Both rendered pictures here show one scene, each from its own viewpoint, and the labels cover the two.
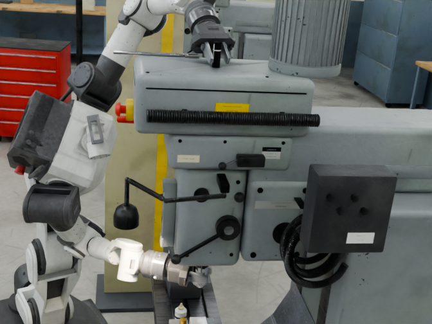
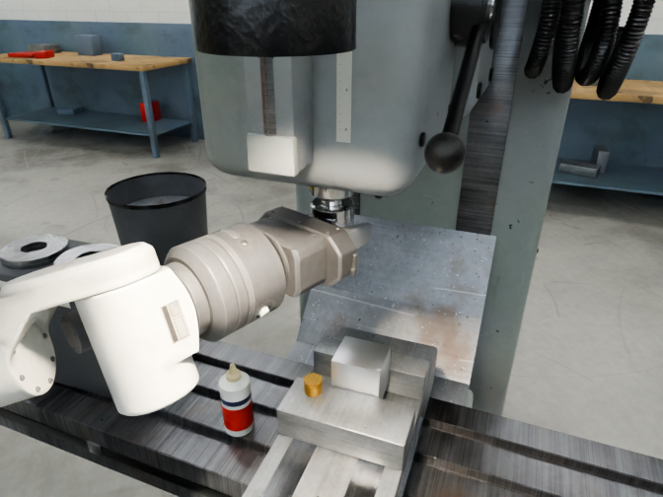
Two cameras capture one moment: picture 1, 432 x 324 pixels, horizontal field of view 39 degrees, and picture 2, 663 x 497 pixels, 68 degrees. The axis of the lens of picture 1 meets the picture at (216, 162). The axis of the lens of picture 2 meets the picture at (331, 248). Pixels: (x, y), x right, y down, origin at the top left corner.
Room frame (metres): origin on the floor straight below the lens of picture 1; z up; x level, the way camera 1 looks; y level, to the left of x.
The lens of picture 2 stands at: (1.39, 0.44, 1.46)
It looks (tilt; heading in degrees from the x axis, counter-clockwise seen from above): 27 degrees down; 302
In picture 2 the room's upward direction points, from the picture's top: straight up
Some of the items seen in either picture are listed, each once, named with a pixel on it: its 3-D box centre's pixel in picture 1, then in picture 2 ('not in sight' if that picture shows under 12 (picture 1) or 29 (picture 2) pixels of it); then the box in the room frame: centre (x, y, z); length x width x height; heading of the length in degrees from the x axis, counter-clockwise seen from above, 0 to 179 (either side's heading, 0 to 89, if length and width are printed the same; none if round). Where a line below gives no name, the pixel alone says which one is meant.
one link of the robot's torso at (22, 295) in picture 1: (44, 305); not in sight; (2.19, 0.69, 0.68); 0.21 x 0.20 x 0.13; 33
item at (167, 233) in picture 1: (168, 213); (275, 24); (1.62, 0.13, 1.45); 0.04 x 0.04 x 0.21; 10
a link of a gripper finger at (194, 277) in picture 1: (197, 278); (353, 241); (1.61, 0.03, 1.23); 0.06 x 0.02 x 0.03; 80
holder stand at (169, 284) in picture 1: (182, 260); (77, 310); (2.05, 0.10, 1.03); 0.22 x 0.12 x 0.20; 13
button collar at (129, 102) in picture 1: (129, 109); not in sight; (1.60, 0.25, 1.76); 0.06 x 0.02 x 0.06; 10
